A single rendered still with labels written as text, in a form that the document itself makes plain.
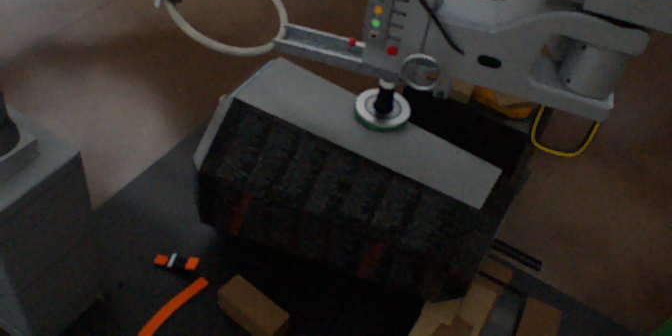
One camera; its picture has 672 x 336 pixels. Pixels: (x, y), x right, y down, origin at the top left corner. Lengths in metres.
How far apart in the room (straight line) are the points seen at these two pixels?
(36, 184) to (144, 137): 1.38
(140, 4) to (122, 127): 1.17
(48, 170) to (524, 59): 1.61
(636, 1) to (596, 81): 0.32
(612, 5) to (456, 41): 0.50
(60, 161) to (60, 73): 1.77
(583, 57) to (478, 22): 0.35
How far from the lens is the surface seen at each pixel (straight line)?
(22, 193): 2.35
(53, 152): 2.45
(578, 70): 2.32
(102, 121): 3.79
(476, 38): 2.26
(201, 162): 2.71
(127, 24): 4.47
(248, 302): 2.85
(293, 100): 2.67
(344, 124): 2.60
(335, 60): 2.50
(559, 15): 2.20
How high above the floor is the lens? 2.56
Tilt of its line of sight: 44 degrees down
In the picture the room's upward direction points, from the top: 9 degrees clockwise
